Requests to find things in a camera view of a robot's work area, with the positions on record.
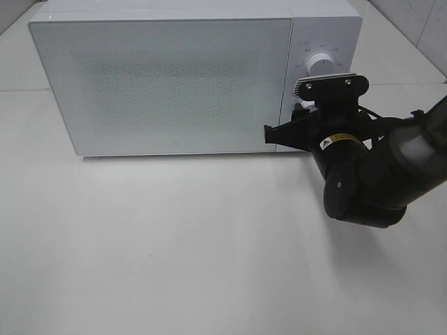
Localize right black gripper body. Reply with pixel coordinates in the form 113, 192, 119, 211
307, 105, 370, 180

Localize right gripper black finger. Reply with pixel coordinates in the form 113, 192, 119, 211
264, 114, 317, 150
291, 106, 317, 121

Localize white timer knob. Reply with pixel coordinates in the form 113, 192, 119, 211
296, 100, 314, 110

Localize white microwave door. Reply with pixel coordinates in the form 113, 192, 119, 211
29, 20, 291, 156

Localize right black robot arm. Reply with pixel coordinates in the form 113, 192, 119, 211
264, 99, 446, 228

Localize upper white power knob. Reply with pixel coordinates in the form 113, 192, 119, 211
305, 51, 335, 77

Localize white microwave oven body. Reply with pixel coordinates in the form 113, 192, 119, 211
34, 0, 364, 154

